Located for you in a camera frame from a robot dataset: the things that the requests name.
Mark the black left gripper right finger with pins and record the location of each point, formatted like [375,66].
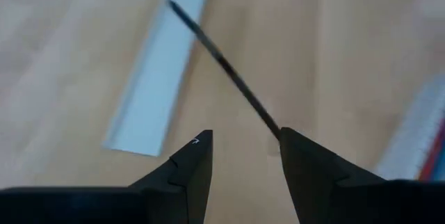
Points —
[347,199]

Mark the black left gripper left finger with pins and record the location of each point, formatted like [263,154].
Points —
[139,206]

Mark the white raceway cover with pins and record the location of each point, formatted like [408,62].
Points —
[160,78]

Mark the black zip tie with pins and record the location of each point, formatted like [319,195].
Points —
[226,67]

